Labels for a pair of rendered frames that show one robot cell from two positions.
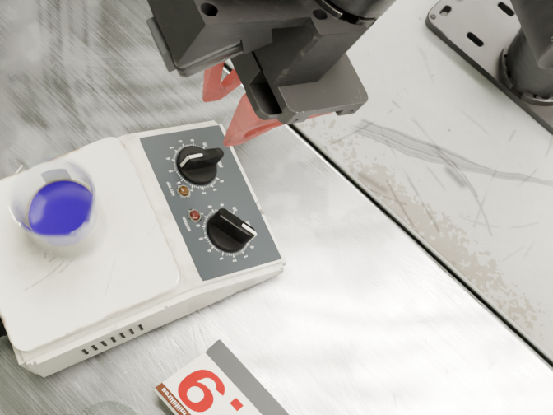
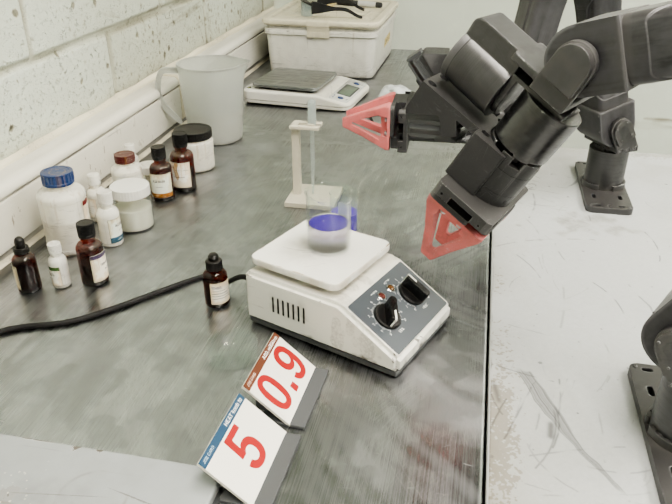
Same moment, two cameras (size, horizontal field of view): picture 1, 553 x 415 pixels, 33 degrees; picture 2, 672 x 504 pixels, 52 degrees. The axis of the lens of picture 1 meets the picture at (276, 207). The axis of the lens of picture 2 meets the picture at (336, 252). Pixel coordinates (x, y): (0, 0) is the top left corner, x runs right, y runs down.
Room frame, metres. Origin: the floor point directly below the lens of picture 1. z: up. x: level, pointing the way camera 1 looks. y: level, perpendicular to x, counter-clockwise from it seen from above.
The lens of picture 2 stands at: (-0.14, -0.49, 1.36)
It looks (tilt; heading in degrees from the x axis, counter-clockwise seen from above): 29 degrees down; 64
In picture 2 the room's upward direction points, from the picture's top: straight up
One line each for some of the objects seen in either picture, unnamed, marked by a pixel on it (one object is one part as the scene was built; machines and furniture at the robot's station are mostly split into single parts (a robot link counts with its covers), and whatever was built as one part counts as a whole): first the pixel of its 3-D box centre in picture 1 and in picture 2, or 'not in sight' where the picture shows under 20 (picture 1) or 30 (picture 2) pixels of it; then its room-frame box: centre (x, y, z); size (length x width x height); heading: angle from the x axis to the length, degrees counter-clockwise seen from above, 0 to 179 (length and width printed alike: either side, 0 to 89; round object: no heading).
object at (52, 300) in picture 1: (71, 240); (321, 251); (0.15, 0.14, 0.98); 0.12 x 0.12 x 0.01; 31
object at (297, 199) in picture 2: not in sight; (313, 161); (0.28, 0.44, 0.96); 0.08 x 0.08 x 0.13; 53
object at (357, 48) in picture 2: not in sight; (334, 36); (0.71, 1.28, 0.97); 0.37 x 0.31 x 0.14; 52
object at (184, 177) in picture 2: not in sight; (182, 160); (0.10, 0.58, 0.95); 0.04 x 0.04 x 0.10
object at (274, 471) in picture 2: not in sight; (252, 449); (-0.01, -0.06, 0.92); 0.09 x 0.06 x 0.04; 50
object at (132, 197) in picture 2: not in sight; (132, 205); (0.00, 0.47, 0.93); 0.06 x 0.06 x 0.07
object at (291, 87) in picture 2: not in sight; (307, 88); (0.50, 0.99, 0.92); 0.26 x 0.19 x 0.05; 136
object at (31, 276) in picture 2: not in sight; (24, 263); (-0.16, 0.35, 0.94); 0.03 x 0.03 x 0.07
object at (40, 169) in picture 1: (64, 214); (327, 219); (0.16, 0.13, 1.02); 0.06 x 0.05 x 0.08; 47
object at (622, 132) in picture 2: not in sight; (609, 130); (0.72, 0.27, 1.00); 0.09 x 0.06 x 0.06; 83
